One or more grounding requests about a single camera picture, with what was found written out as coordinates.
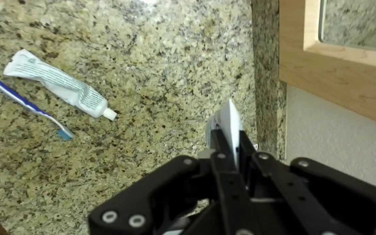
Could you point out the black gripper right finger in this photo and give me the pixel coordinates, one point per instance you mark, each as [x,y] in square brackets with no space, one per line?
[319,196]

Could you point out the white toothpaste tube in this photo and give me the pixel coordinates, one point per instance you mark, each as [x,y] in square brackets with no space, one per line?
[61,85]

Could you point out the granite backsplash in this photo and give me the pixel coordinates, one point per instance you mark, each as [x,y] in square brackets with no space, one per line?
[268,78]

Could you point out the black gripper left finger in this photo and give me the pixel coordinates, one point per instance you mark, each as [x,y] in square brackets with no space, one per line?
[170,196]

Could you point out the blue white toothbrush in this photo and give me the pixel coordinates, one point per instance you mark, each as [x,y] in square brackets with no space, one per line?
[22,102]

